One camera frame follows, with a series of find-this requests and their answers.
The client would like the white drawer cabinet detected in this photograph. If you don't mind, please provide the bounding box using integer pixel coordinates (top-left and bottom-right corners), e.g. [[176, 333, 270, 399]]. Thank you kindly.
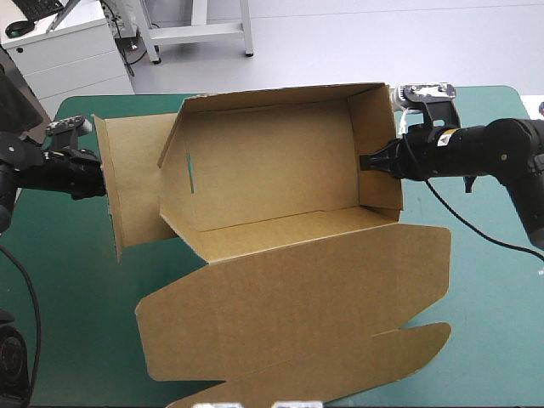
[[0, 15, 136, 116]]

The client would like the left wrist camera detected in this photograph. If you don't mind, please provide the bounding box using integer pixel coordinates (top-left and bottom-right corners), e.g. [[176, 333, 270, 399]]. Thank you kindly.
[[44, 114, 94, 150]]

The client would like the black keyboard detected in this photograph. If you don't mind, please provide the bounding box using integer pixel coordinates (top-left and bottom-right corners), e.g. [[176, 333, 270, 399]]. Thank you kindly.
[[17, 0, 65, 21]]

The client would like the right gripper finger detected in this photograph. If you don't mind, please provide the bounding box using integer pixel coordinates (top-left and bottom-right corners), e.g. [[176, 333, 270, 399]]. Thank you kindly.
[[359, 144, 394, 174]]

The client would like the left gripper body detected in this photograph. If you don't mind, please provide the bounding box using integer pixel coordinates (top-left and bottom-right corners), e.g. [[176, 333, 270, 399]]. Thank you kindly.
[[41, 146, 107, 201]]

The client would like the dark display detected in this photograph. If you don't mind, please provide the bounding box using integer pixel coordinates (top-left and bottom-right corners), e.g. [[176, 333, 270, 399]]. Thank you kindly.
[[0, 44, 51, 138]]

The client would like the white metal rack frame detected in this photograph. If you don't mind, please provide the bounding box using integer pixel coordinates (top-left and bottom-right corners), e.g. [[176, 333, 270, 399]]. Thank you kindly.
[[139, 0, 256, 65]]

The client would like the brown cardboard box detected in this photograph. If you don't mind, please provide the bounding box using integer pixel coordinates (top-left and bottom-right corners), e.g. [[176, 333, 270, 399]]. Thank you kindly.
[[91, 82, 453, 408]]

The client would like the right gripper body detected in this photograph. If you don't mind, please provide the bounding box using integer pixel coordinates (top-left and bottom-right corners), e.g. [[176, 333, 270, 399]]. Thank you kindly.
[[381, 123, 468, 183]]

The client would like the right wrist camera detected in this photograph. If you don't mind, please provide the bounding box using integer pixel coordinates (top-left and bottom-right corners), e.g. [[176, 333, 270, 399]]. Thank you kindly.
[[389, 82, 462, 129]]

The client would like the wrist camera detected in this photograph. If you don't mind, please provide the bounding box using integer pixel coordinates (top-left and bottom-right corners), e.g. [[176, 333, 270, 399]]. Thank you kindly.
[[389, 82, 462, 129], [44, 114, 94, 150]]

